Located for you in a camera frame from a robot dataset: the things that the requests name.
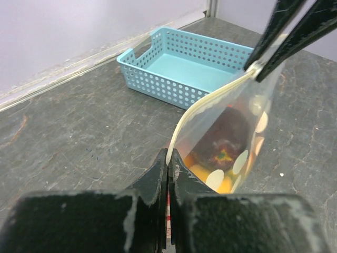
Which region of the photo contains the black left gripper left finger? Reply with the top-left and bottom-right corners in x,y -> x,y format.
1,149 -> 167,252

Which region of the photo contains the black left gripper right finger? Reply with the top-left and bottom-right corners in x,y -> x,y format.
168,150 -> 330,252

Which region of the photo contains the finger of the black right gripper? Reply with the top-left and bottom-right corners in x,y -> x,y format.
255,1 -> 336,82
244,0 -> 306,71

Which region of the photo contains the green toy lime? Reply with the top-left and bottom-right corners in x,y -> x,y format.
183,155 -> 233,194

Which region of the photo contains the dark maroon toy fruit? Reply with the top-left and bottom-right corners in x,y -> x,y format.
191,107 -> 250,172

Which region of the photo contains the clear dotted zip top bag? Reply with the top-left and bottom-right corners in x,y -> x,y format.
166,62 -> 284,194

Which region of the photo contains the light blue plastic basket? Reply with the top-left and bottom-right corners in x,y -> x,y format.
117,27 -> 253,110

